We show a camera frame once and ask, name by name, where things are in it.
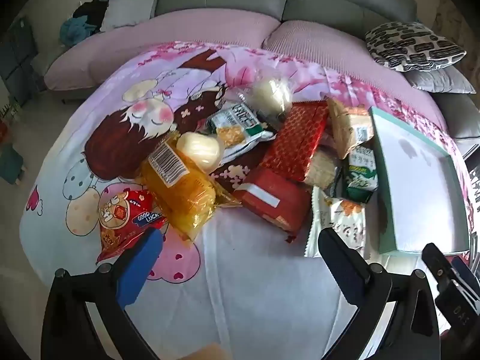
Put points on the brown bread packet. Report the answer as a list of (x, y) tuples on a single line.
[(350, 127)]

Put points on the cream bun packet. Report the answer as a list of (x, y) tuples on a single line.
[(270, 93), (198, 150)]

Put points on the teal stool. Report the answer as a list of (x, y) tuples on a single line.
[(11, 163)]

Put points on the green white snack packet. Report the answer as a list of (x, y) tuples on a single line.
[(360, 180)]

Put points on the black white patterned pillow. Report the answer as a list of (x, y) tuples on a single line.
[(412, 45)]

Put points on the black cloth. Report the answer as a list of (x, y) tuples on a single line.
[(92, 11)]

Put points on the red white-striped packet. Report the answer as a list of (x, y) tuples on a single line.
[(277, 210)]

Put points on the grey quilted pillow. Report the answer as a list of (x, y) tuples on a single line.
[(442, 80)]

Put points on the green white chips packet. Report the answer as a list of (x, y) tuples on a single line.
[(240, 123)]

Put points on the red patterned box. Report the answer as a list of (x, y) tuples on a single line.
[(296, 142)]

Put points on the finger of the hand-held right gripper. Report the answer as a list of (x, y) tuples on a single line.
[(435, 260), (463, 270)]

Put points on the dark storage cabinet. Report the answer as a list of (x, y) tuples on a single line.
[(18, 56)]

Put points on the teal cloth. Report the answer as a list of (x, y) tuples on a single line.
[(75, 32)]

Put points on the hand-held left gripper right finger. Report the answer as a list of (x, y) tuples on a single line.
[(337, 257)]

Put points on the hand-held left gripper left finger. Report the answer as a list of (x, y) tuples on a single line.
[(138, 270)]

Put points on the teal rimmed tray box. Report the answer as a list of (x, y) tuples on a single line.
[(416, 195)]

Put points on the yellow barcode snack packet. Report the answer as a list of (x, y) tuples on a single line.
[(183, 191)]

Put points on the printed blanket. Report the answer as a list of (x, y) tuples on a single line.
[(243, 288)]

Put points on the white floral snack packet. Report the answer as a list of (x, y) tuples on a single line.
[(345, 221)]

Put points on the red cartoon snack packet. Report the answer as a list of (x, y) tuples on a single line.
[(120, 213)]

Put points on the pale wafer packet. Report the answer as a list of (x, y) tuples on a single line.
[(322, 167)]

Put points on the light grey pillow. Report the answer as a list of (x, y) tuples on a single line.
[(129, 5)]

